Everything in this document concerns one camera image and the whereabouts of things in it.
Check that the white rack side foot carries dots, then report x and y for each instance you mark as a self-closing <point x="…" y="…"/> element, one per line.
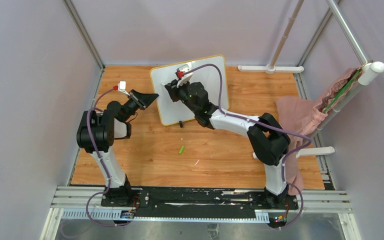
<point x="315" y="151"/>

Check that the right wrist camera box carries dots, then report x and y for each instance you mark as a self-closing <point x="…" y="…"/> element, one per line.
<point x="183" y="75"/>

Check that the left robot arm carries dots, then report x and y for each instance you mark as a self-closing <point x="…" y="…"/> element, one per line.
<point x="97" y="133"/>

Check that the green clothes hanger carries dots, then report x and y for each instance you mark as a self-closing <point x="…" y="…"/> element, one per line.
<point x="341" y="91"/>

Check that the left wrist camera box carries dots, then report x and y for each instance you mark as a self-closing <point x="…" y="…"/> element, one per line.
<point x="121" y="87"/>

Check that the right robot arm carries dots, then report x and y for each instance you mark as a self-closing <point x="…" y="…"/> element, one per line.
<point x="268" y="141"/>

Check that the white clothes rack base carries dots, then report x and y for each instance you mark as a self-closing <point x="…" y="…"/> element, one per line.
<point x="271" y="69"/>

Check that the green marker cap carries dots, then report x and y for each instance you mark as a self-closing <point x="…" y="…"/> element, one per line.
<point x="181" y="150"/>

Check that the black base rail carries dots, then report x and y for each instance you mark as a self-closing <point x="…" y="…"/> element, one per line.
<point x="199" y="203"/>

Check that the yellow framed whiteboard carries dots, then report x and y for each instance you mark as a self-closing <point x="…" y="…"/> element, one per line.
<point x="208" y="85"/>

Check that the pink cloth shorts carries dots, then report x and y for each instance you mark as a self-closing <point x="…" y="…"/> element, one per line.
<point x="302" y="116"/>

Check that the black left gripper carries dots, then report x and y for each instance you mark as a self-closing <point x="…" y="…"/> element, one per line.
<point x="143" y="100"/>

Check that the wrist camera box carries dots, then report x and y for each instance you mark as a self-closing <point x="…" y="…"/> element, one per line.
<point x="121" y="87"/>
<point x="183" y="75"/>

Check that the silver clothes rack pole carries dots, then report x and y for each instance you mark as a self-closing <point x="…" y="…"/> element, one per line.
<point x="286" y="33"/>

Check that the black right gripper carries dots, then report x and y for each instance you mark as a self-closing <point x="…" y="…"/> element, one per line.
<point x="174" y="90"/>

